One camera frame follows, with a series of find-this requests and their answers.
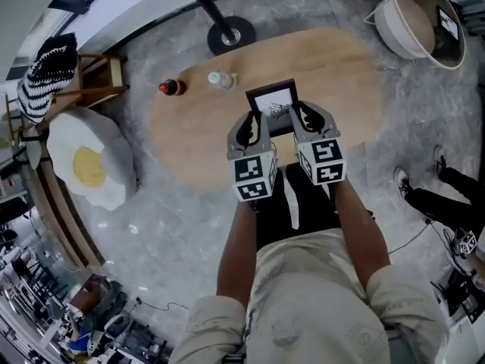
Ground person's right forearm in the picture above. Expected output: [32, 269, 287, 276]
[329, 180, 391, 303]

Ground black white striped cushion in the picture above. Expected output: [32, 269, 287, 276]
[15, 32, 79, 125]

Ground black floor cable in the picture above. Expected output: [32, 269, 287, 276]
[130, 296, 190, 313]

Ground long wooden platform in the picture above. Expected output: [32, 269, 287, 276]
[22, 157, 105, 268]

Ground wooden shelf rack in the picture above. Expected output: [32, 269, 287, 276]
[3, 51, 130, 143]

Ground person's black trousers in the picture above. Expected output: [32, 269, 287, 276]
[255, 163, 342, 249]

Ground egg-shaped bean bag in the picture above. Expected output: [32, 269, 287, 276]
[45, 106, 139, 212]

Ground person's beige shirt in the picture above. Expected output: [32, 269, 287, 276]
[166, 227, 450, 364]

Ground person's left forearm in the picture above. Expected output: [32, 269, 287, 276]
[215, 199, 262, 303]

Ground wooden coffee table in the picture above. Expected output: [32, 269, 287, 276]
[147, 27, 383, 189]

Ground clear water bottle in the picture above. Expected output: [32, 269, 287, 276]
[207, 70, 239, 91]

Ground round white side table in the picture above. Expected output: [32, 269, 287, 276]
[363, 0, 467, 71]

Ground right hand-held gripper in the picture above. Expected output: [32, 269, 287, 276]
[288, 100, 349, 186]

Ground black coat stand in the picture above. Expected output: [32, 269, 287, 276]
[176, 0, 257, 57]

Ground red-capped cola bottle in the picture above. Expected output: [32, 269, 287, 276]
[158, 77, 187, 98]

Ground black picture frame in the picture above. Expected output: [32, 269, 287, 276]
[245, 77, 304, 138]

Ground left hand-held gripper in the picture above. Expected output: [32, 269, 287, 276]
[226, 111, 280, 203]

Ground small framed picture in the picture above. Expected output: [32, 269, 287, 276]
[435, 4, 462, 41]

